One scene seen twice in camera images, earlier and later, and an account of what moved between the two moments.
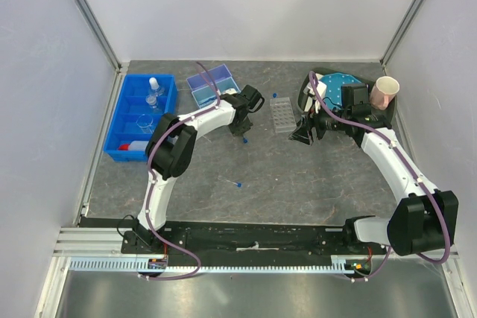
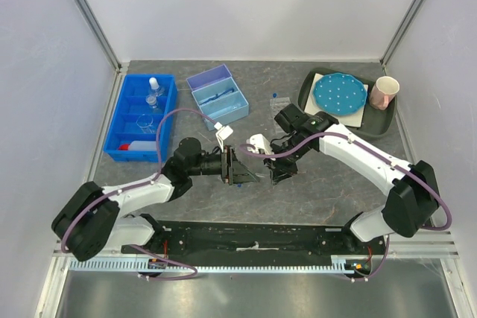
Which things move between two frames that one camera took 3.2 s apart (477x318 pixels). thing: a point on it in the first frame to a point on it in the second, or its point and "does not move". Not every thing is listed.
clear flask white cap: [155, 87] does not move
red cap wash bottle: [134, 146] does not move
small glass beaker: [151, 100] does not move
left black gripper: [243, 129] to [234, 170]
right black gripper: [303, 133] to [275, 164]
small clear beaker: [144, 121] does not move
